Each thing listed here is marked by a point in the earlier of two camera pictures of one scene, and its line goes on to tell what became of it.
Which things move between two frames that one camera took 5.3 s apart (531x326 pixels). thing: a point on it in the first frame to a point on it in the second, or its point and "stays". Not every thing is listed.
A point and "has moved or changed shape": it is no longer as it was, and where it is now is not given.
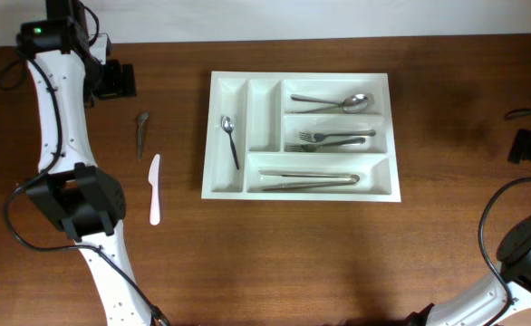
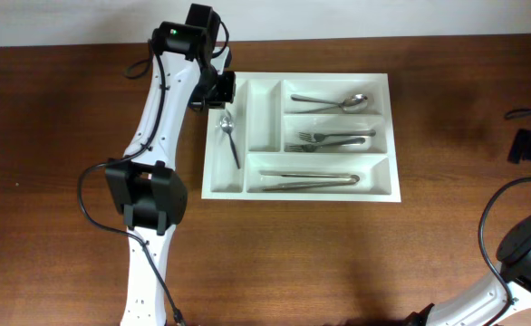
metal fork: x=321 y=137 stays
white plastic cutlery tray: x=300 y=136 stays
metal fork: x=308 y=148 stays
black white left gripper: x=124 y=84 to x=227 y=99
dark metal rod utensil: x=354 y=179 stays
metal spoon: x=353 y=104 to x=345 y=109
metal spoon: x=356 y=110 to x=356 y=100
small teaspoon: x=140 y=121 has moved or changed shape
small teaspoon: x=227 y=126 stays
